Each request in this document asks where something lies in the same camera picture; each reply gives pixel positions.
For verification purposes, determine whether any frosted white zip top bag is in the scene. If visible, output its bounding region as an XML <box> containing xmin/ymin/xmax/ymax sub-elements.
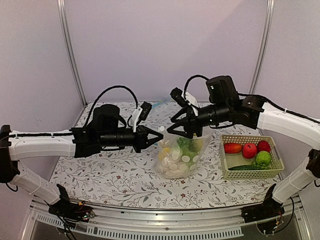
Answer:
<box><xmin>154</xmin><ymin>126</ymin><xmax>213</xmax><ymax>179</ymax></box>

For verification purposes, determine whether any green toy avocado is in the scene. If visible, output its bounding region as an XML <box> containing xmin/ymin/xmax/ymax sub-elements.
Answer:
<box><xmin>192</xmin><ymin>138</ymin><xmax>203</xmax><ymax>151</ymax></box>

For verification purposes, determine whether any light green toy apple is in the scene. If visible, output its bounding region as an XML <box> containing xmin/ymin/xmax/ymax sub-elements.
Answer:
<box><xmin>176</xmin><ymin>137</ymin><xmax>201</xmax><ymax>164</ymax></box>

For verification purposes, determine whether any dark green toy cucumber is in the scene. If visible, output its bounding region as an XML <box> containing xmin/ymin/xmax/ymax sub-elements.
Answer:
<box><xmin>228</xmin><ymin>165</ymin><xmax>263</xmax><ymax>171</ymax></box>

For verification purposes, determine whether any clear bag with blue zipper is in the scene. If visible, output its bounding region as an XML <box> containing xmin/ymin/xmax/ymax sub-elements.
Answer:
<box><xmin>151</xmin><ymin>96</ymin><xmax>172</xmax><ymax>110</ymax></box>

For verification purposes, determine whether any white toy cauliflower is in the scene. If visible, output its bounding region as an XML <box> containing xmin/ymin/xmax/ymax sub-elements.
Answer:
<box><xmin>156</xmin><ymin>157</ymin><xmax>191</xmax><ymax>179</ymax></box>

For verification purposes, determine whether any aluminium front rail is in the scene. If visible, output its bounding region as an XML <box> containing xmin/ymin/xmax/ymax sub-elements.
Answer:
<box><xmin>21</xmin><ymin>196</ymin><xmax>315</xmax><ymax>240</ymax></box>

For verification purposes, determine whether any left aluminium corner post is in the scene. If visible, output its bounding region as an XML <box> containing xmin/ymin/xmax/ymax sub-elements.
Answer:
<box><xmin>57</xmin><ymin>0</ymin><xmax>88</xmax><ymax>106</ymax></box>

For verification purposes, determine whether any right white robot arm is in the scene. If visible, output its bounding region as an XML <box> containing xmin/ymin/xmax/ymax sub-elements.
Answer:
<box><xmin>167</xmin><ymin>75</ymin><xmax>320</xmax><ymax>218</ymax></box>

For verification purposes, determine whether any aluminium corner post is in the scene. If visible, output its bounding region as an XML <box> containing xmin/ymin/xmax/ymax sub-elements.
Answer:
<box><xmin>249</xmin><ymin>0</ymin><xmax>275</xmax><ymax>94</ymax></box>
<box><xmin>57</xmin><ymin>0</ymin><xmax>88</xmax><ymax>106</ymax></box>

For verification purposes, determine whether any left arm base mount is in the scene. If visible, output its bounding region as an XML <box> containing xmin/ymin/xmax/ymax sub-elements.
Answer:
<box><xmin>48</xmin><ymin>184</ymin><xmax>95</xmax><ymax>222</ymax></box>

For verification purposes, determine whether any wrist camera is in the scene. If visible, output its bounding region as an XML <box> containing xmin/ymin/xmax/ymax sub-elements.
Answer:
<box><xmin>170</xmin><ymin>87</ymin><xmax>200</xmax><ymax>116</ymax></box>
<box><xmin>128</xmin><ymin>101</ymin><xmax>152</xmax><ymax>133</ymax></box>

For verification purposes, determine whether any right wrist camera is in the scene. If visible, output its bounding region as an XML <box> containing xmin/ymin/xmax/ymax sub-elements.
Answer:
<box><xmin>170</xmin><ymin>87</ymin><xmax>200</xmax><ymax>116</ymax></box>

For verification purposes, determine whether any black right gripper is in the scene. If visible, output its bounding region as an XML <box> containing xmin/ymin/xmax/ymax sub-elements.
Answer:
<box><xmin>166</xmin><ymin>101</ymin><xmax>230</xmax><ymax>140</ymax></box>

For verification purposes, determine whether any white toy radish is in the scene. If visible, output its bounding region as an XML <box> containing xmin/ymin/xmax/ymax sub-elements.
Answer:
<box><xmin>169</xmin><ymin>147</ymin><xmax>183</xmax><ymax>163</ymax></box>

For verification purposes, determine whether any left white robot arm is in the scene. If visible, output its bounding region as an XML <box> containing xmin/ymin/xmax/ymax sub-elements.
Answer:
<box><xmin>0</xmin><ymin>102</ymin><xmax>164</xmax><ymax>217</ymax></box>

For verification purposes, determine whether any right aluminium corner post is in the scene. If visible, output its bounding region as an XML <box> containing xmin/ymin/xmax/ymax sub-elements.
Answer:
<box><xmin>249</xmin><ymin>0</ymin><xmax>275</xmax><ymax>94</ymax></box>

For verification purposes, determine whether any beige perforated plastic basket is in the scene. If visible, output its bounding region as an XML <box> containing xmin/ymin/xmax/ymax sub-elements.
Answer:
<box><xmin>219</xmin><ymin>134</ymin><xmax>285</xmax><ymax>180</ymax></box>

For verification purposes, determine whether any floral patterned table mat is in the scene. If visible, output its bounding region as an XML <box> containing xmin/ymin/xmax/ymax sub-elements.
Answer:
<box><xmin>50</xmin><ymin>125</ymin><xmax>280</xmax><ymax>209</ymax></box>

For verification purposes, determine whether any green toy lime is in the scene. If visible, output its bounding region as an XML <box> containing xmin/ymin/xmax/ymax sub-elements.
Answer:
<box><xmin>255</xmin><ymin>150</ymin><xmax>272</xmax><ymax>167</ymax></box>

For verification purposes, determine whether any red toy tomato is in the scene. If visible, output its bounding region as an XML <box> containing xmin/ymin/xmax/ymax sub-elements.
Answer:
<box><xmin>256</xmin><ymin>140</ymin><xmax>271</xmax><ymax>153</ymax></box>

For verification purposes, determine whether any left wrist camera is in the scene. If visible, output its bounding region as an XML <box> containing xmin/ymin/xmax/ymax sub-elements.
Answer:
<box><xmin>128</xmin><ymin>101</ymin><xmax>152</xmax><ymax>133</ymax></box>

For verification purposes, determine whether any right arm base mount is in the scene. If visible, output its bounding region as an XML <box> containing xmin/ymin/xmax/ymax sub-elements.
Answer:
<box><xmin>241</xmin><ymin>184</ymin><xmax>285</xmax><ymax>223</ymax></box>

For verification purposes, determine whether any red toy apple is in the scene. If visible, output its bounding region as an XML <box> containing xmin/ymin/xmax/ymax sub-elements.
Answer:
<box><xmin>242</xmin><ymin>143</ymin><xmax>258</xmax><ymax>159</ymax></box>

